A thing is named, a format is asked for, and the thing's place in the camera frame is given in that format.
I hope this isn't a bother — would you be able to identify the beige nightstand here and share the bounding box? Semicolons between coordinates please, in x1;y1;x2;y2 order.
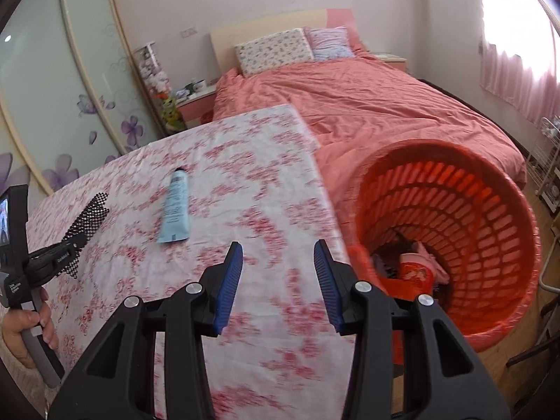
372;51;407;73

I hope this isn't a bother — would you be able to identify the wardrobe with flower glass doors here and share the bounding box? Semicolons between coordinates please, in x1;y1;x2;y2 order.
0;0;165;211

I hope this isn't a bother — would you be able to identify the pink nightstand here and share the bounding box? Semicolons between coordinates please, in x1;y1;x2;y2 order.
175;85;219;130

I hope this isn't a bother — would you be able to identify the pink wrapper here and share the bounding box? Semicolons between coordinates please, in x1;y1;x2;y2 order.
405;240;449;285

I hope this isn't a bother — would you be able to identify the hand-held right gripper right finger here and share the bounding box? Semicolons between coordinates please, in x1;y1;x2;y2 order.
313;239;512;420

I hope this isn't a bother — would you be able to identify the beige and pink headboard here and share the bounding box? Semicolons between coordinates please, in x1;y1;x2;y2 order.
209;8;366;75

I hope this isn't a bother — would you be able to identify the red printed packet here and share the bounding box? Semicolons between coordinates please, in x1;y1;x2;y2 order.
396;260;438;298

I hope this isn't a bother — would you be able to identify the person's left hand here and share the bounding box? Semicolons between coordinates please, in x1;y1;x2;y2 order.
2;301;60;355

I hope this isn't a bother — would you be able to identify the person's left forearm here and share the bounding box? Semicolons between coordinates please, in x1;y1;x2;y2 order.
0;337;51;405

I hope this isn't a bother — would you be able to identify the pink curtain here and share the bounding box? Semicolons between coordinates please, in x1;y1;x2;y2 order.
477;17;560;127

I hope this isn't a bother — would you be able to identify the floral pillow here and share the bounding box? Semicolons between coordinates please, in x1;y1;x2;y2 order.
234;28;315;78

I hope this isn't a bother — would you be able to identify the dark furniture leg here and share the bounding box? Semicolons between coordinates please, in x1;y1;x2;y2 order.
505;289;560;370

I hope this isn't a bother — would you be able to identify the pink floral cloth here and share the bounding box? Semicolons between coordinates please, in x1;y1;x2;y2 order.
24;104;359;420

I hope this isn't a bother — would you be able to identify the bed with pink cover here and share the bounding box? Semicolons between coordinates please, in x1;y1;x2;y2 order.
212;50;528;189

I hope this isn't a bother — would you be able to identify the light blue tube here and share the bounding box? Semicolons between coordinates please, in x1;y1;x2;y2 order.
157;168;191;244

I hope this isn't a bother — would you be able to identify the orange plastic basket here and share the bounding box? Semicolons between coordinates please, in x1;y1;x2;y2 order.
348;140;543;353

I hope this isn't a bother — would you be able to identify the striped pillow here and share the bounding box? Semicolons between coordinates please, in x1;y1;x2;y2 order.
304;26;356;62

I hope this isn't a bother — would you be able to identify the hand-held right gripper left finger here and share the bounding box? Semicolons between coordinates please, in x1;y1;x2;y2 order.
48;241;244;420

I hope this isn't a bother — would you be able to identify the white wire rack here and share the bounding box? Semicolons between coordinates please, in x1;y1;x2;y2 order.
527;116;560;215

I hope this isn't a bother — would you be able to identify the black plastic mesh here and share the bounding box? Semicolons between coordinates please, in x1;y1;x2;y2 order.
61;191;109;278

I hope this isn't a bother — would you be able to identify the plush toy decoration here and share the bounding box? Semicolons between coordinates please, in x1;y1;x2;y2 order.
133;43;184;134

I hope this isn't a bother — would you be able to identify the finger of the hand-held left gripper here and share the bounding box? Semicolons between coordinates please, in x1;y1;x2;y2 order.
37;257;82;281
28;234;88;267

